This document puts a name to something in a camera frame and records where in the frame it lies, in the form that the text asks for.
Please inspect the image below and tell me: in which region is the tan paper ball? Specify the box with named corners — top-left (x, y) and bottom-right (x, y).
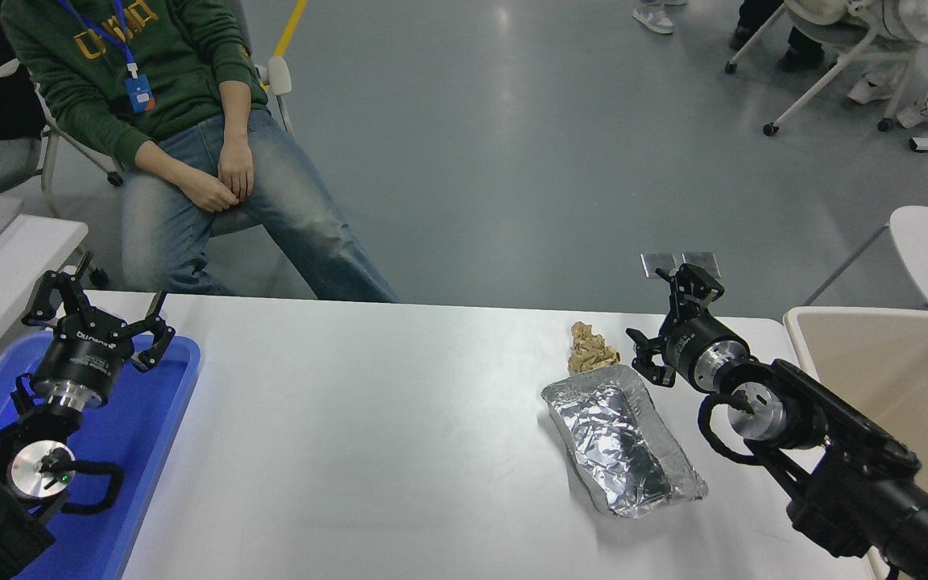
top-left (567, 321), bottom-right (622, 375)

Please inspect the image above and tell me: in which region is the blue plastic tray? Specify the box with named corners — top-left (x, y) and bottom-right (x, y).
top-left (0, 329), bottom-right (201, 580)

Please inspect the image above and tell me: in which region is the large pale plastic bin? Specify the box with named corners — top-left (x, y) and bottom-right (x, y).
top-left (783, 307), bottom-right (928, 580)

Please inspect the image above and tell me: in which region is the person's right hand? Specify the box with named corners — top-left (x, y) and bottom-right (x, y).
top-left (178, 168), bottom-right (238, 214)

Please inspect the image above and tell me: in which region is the white frame rolling chair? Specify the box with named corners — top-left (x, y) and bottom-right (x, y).
top-left (724, 0), bottom-right (928, 136)

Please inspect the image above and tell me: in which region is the blue id badge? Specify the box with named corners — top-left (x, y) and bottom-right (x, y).
top-left (126, 75), bottom-right (156, 114)

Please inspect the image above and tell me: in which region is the silver foil tray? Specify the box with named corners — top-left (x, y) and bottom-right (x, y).
top-left (541, 365), bottom-right (709, 519)

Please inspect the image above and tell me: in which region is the metal floor socket plate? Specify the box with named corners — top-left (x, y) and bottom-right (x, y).
top-left (681, 252), bottom-right (721, 280)
top-left (641, 252), bottom-right (680, 280)

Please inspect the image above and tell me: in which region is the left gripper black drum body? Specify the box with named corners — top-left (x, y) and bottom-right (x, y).
top-left (31, 308), bottom-right (136, 397)

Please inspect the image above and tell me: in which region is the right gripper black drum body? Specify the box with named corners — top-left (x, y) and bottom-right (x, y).
top-left (661, 314), bottom-right (735, 392)

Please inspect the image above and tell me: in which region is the white side table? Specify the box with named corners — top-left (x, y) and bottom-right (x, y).
top-left (0, 214), bottom-right (89, 379)

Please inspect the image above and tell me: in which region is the person's left hand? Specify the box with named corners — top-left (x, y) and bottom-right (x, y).
top-left (217, 143), bottom-right (255, 202)

